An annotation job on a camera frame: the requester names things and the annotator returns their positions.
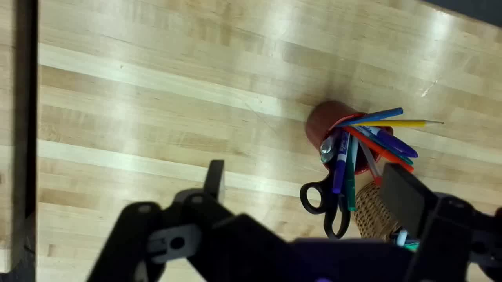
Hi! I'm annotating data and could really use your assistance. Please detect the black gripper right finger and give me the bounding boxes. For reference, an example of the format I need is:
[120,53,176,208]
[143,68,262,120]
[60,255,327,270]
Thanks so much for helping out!
[383,162,502,282]

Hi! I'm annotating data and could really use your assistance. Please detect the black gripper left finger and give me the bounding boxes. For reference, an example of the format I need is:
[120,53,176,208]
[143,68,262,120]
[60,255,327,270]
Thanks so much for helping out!
[87,158,248,282]

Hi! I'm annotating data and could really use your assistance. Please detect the yellow pencil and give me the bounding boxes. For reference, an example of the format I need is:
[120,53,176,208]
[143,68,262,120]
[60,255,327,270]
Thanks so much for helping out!
[355,118,446,129]

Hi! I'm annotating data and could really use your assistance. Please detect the grey pen red cap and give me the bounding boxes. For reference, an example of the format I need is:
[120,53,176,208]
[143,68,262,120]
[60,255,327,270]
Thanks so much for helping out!
[360,142,385,186]

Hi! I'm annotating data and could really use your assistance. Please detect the orange pen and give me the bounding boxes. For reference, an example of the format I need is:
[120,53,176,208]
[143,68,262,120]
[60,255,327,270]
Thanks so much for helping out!
[342,123,416,173]

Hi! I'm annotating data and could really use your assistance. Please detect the purple pen silver clip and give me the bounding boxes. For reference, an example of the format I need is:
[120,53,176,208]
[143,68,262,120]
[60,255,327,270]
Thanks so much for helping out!
[319,131,342,165]

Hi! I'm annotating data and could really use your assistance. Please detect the red mug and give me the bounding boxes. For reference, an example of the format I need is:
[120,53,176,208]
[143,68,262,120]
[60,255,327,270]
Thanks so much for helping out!
[305,100,394,173]

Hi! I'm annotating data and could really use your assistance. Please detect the green marker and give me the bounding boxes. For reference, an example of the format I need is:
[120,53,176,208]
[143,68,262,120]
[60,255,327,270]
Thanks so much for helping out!
[344,136,361,212]

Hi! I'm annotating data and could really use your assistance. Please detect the purple marker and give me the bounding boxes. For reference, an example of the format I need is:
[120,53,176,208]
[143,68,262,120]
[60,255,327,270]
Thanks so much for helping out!
[331,129,352,197]

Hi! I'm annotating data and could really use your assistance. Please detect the black handled scissors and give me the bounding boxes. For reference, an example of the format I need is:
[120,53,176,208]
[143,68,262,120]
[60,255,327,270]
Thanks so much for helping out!
[299,129,353,239]

